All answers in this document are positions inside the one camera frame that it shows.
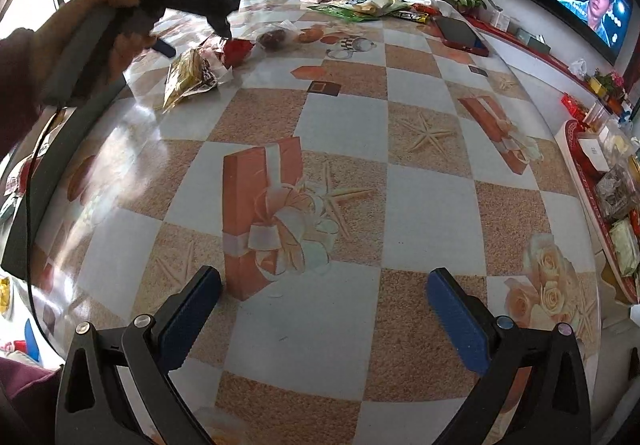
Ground pale green snack packet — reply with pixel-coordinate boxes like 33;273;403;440
607;218;640;276

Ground person's purple clothing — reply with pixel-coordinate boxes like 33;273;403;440
0;357;62;445

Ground gold snack packet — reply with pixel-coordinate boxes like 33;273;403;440
162;48;236;113

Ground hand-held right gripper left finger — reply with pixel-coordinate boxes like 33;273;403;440
55;265;223;445

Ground red snack packet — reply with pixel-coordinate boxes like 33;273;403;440
220;38;254;69

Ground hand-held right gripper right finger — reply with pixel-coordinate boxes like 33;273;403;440
426;267;588;445

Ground red snack tray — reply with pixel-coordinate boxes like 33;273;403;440
556;119;640;303

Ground clear snack packets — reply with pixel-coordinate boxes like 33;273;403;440
595;165;639;221

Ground clear glass cup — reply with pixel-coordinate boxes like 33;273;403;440
582;102;608;131

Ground person's left forearm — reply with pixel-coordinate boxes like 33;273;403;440
0;22;68;163

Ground dark red snack clear bag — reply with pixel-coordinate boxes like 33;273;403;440
256;20;301;51

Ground white card box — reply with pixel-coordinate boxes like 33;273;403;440
575;135;613;173

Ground phone in red case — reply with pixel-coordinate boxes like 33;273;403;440
436;16;490;57

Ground white boxes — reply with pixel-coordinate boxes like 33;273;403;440
480;5;516;31

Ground black cable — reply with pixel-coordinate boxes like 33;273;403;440
24;102;68;368

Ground green tissue box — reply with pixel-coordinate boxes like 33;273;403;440
515;28;551;53

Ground cream chips bag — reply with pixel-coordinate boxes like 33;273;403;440
327;0;426;18

